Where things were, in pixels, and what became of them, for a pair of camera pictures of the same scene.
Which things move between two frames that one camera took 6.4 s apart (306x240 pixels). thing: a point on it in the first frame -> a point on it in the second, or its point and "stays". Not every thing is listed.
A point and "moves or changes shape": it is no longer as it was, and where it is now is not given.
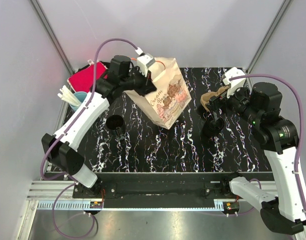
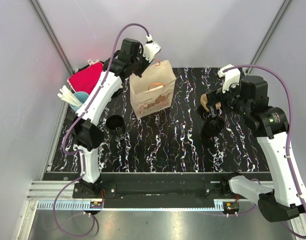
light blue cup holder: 81,95 stays
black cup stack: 212,127 stays
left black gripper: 147,85 -> 146,61
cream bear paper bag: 162,106 moves or changes shape
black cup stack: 115,125 stays
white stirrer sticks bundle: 67,95 stays
